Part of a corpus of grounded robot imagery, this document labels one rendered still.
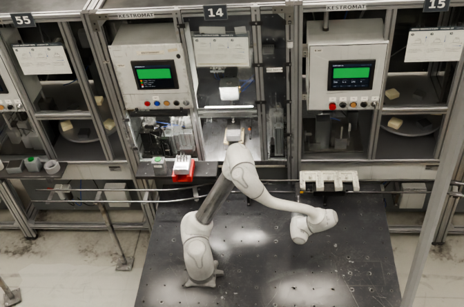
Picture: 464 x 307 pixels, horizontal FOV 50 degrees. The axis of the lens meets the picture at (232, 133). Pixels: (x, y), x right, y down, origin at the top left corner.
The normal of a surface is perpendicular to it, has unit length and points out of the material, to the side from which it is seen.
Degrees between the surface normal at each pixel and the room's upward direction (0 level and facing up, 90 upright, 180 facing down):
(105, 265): 0
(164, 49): 90
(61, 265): 0
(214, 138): 0
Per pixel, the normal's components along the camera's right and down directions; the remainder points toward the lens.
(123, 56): -0.07, 0.67
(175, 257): -0.08, -0.74
